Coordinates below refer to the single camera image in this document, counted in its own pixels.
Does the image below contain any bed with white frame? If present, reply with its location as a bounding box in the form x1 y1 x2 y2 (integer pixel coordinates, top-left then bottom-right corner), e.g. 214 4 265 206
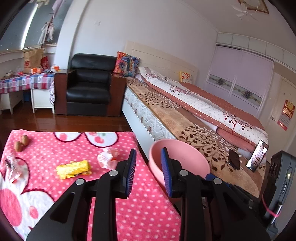
122 41 268 197

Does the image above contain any checkered cloth covered table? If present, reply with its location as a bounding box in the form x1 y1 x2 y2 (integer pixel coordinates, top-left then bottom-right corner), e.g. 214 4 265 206
0 73 55 105

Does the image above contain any brown walnut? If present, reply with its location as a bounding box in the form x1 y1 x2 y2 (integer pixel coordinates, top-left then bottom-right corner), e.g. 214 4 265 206
21 135 30 146
14 141 23 152

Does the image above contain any colourful patterned cushion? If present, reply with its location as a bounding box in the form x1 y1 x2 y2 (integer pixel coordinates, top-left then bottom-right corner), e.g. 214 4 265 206
113 51 140 77

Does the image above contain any brown leaf pattern blanket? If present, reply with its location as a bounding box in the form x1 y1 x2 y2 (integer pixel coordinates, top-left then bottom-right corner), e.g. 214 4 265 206
125 77 266 197

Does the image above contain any white ceiling fan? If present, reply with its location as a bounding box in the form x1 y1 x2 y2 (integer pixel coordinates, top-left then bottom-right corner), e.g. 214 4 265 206
232 2 257 21

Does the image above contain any coat stand with clothes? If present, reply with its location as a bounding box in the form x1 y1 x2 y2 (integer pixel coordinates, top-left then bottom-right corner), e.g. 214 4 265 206
38 0 64 48

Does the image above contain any black wallet on bed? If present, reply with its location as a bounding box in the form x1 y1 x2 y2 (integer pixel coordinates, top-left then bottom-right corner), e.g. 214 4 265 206
228 149 240 170

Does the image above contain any pink plastic trash bin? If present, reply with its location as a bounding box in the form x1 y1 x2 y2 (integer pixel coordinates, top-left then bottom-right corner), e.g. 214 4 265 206
149 139 210 189

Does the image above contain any yellow patterned pillow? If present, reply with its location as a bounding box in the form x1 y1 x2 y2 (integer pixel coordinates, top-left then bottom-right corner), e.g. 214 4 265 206
179 71 193 84

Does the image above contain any white floral red-trim quilt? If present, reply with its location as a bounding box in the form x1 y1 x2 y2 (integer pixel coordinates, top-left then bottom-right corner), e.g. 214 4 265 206
139 67 268 146

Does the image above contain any black leather armchair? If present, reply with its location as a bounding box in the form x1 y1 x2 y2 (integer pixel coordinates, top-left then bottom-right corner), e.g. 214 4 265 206
66 53 116 116

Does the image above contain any clear plastic snack wrapper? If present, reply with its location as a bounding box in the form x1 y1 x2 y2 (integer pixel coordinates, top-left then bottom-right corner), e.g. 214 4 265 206
5 155 22 183

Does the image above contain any brown paper bag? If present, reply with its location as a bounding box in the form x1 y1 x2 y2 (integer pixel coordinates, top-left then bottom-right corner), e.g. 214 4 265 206
23 48 43 73

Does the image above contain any yellow crumpled wrapper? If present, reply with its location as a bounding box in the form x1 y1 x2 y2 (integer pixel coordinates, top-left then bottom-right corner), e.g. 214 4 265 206
56 160 92 179

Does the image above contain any white built-in wardrobe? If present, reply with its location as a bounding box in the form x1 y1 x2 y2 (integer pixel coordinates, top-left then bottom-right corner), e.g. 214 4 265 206
205 33 295 117

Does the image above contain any red wall calendar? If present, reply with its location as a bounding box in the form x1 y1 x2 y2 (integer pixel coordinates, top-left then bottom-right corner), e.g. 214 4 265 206
277 99 295 131

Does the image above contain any white side cabinet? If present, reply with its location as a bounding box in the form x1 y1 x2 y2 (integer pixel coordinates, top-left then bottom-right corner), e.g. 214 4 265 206
31 89 55 114

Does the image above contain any smartphone on stand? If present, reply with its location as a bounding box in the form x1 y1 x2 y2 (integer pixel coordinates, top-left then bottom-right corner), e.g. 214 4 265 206
246 140 269 172

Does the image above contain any white door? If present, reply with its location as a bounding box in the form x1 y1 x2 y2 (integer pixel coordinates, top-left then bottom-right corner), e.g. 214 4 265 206
259 73 295 155

